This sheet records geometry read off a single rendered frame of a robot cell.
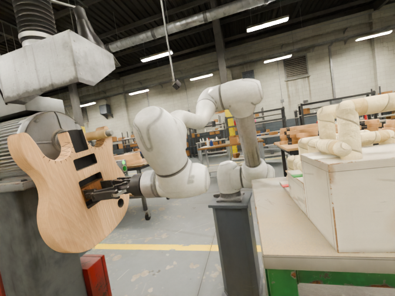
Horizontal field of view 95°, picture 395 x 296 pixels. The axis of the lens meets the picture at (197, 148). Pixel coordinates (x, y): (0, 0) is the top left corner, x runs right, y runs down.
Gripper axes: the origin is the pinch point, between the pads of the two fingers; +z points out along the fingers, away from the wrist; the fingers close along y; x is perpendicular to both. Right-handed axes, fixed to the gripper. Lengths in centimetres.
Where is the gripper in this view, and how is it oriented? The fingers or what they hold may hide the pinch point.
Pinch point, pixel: (95, 189)
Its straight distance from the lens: 75.3
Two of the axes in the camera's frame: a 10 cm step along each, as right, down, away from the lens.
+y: 2.2, -2.3, 9.5
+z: -9.6, 1.4, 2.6
